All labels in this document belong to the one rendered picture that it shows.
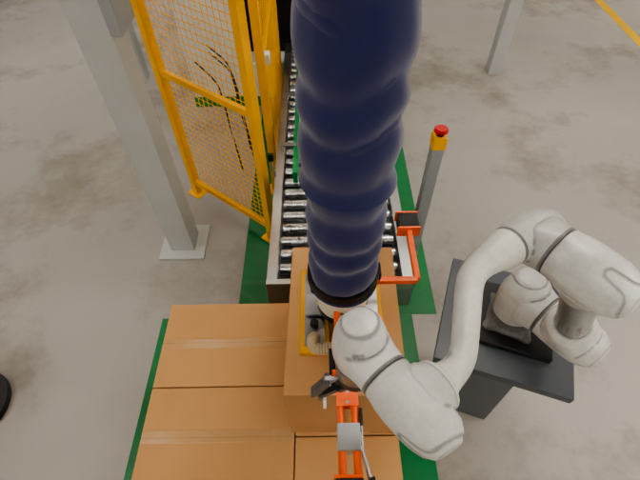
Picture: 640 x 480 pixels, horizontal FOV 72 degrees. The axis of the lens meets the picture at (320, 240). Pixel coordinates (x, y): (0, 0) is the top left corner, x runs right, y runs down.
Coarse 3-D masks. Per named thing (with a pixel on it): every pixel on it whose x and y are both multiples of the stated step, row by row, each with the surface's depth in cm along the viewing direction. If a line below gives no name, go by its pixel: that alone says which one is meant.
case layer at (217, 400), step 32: (192, 320) 201; (224, 320) 201; (256, 320) 201; (192, 352) 191; (224, 352) 191; (256, 352) 191; (160, 384) 182; (192, 384) 182; (224, 384) 182; (256, 384) 182; (160, 416) 174; (192, 416) 174; (224, 416) 174; (256, 416) 174; (160, 448) 167; (192, 448) 167; (224, 448) 166; (256, 448) 166; (288, 448) 166; (320, 448) 166; (384, 448) 166
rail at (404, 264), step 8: (392, 200) 241; (392, 208) 237; (400, 208) 237; (392, 216) 234; (392, 224) 235; (392, 232) 235; (400, 240) 223; (400, 248) 220; (408, 248) 220; (400, 256) 216; (408, 256) 216; (400, 264) 214; (408, 264) 213; (400, 272) 214; (408, 272) 210
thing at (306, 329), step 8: (304, 272) 166; (304, 280) 164; (304, 288) 161; (304, 296) 159; (304, 304) 157; (304, 312) 155; (304, 320) 153; (312, 320) 150; (320, 320) 152; (304, 328) 151; (312, 328) 150; (320, 328) 150; (328, 328) 151; (304, 336) 149; (320, 336) 148; (328, 336) 149; (304, 344) 147; (304, 352) 146
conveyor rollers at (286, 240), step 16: (288, 128) 295; (288, 160) 270; (288, 192) 253; (288, 208) 249; (304, 208) 249; (288, 224) 237; (304, 224) 237; (288, 240) 230; (304, 240) 230; (384, 240) 230; (288, 256) 225; (288, 272) 220
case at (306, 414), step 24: (384, 264) 171; (384, 288) 164; (384, 312) 157; (288, 336) 152; (288, 360) 146; (312, 360) 146; (288, 384) 141; (312, 384) 141; (288, 408) 148; (312, 408) 148
